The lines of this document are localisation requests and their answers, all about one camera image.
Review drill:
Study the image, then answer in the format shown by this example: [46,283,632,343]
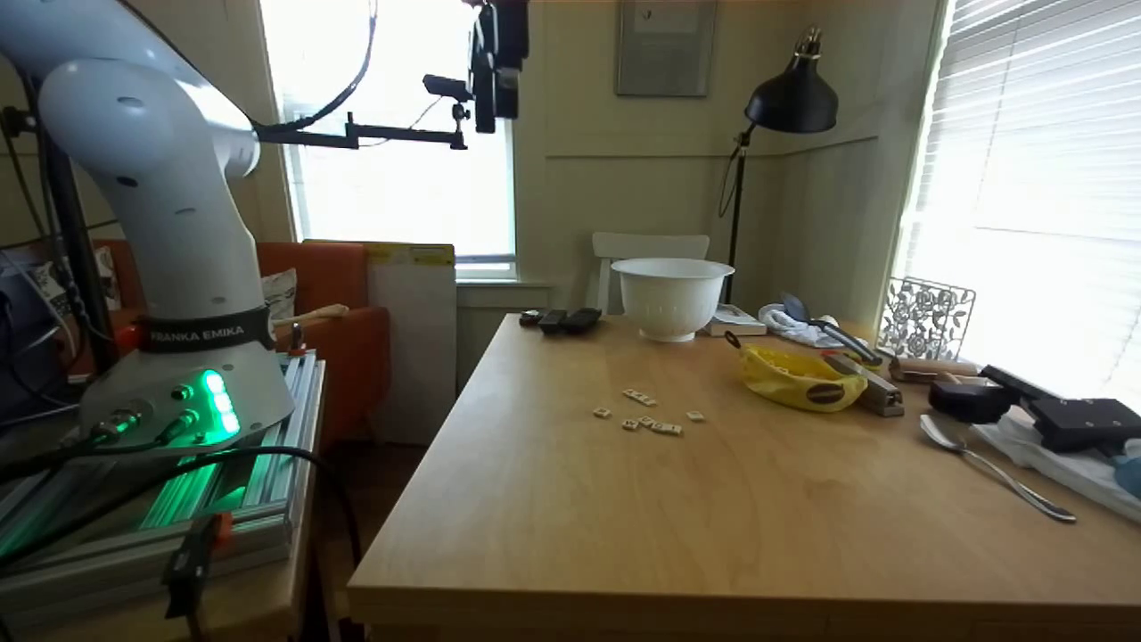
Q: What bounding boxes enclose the black desk lamp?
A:
[716,28,842,305]

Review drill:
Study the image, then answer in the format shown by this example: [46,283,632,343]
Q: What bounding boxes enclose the printed white paper sheet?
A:
[709,299,772,337]

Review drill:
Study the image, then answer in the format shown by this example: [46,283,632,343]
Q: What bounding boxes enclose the large white plastic bowl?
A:
[609,252,739,351]

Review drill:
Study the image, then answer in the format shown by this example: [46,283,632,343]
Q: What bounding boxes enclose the orange cardboard box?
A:
[258,238,394,444]

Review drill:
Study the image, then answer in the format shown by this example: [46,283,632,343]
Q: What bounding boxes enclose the small black camera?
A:
[421,71,477,107]

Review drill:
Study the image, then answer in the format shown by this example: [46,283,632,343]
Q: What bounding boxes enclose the grey framed wall picture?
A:
[609,0,720,103]

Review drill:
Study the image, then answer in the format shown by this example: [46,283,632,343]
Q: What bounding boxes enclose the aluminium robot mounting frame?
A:
[0,347,327,604]

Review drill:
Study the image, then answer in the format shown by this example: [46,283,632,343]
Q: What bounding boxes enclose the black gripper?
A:
[469,0,537,137]

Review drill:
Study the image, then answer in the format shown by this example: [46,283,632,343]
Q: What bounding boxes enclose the white flat tray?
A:
[972,414,1141,529]

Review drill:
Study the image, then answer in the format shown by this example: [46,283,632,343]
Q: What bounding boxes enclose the black hanging cable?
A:
[283,0,384,137]

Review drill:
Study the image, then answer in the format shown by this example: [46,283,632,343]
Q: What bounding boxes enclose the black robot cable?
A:
[0,437,368,573]

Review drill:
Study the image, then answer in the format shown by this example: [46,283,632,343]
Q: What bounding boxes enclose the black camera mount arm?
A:
[252,109,470,154]

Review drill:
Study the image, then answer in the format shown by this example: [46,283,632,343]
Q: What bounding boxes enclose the black flat device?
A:
[1024,392,1141,456]

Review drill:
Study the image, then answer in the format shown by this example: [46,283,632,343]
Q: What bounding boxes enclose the large black remote control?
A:
[556,305,605,337]

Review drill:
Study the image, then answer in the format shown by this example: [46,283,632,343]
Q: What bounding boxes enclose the silver metal spoon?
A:
[917,410,1081,529]

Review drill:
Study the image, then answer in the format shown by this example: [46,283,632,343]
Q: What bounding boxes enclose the white flat board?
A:
[365,242,464,450]

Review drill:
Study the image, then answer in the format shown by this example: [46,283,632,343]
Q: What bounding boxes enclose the white window blinds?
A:
[893,0,1141,414]

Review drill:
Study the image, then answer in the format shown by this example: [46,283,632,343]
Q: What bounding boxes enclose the white wire lattice cube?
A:
[876,273,980,366]

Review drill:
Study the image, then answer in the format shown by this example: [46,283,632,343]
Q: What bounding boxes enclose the small yellow bowl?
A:
[739,343,874,416]

